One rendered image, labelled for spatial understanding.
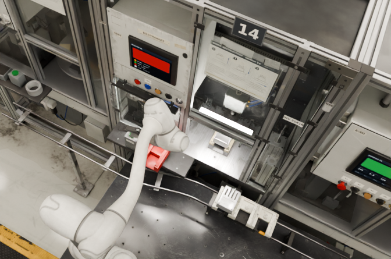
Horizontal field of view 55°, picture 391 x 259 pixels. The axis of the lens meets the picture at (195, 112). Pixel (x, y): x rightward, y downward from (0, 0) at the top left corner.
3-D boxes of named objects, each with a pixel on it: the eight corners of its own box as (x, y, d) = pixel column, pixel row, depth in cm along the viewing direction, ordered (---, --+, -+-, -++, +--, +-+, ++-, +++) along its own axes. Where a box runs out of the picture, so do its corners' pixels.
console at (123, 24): (112, 79, 199) (102, 11, 161) (139, 45, 215) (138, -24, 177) (182, 113, 192) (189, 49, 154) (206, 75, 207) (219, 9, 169)
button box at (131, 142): (125, 146, 229) (124, 135, 220) (131, 136, 234) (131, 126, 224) (136, 151, 228) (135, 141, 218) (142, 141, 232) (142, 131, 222)
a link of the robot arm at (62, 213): (100, 276, 202) (66, 255, 207) (117, 248, 211) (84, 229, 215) (71, 242, 137) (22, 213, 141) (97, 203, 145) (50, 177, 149)
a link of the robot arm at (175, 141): (173, 139, 193) (163, 119, 186) (196, 144, 183) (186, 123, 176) (159, 153, 187) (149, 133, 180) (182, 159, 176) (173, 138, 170)
